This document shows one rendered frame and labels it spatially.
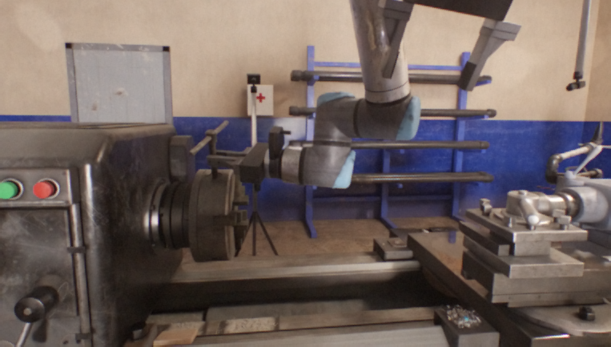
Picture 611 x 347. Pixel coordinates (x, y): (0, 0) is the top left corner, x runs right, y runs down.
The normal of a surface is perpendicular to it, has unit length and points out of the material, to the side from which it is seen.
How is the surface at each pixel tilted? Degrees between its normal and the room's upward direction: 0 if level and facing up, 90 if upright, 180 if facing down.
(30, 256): 90
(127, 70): 90
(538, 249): 90
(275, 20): 90
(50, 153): 45
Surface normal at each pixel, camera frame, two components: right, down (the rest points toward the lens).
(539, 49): 0.11, 0.13
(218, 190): 0.09, -0.63
